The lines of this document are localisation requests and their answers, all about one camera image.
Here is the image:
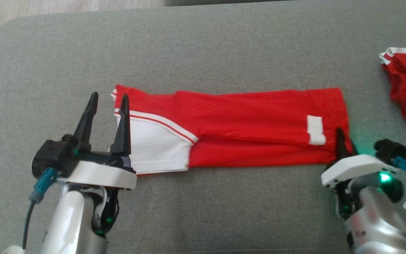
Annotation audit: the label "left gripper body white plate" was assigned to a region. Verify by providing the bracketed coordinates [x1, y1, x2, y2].
[57, 150, 137, 191]

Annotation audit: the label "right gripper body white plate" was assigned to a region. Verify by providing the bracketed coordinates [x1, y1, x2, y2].
[321, 154, 399, 188]

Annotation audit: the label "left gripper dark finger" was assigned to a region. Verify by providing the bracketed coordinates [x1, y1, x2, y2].
[73, 92, 99, 151]
[110, 93, 132, 157]

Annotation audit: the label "red basketball jersey white sleeves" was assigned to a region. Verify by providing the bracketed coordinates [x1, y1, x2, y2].
[111, 84, 353, 175]

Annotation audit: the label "grey sofa back cushion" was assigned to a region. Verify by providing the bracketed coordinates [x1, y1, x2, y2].
[164, 0, 290, 7]

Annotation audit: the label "left black cable blue plug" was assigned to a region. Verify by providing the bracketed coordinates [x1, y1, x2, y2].
[22, 168, 59, 249]

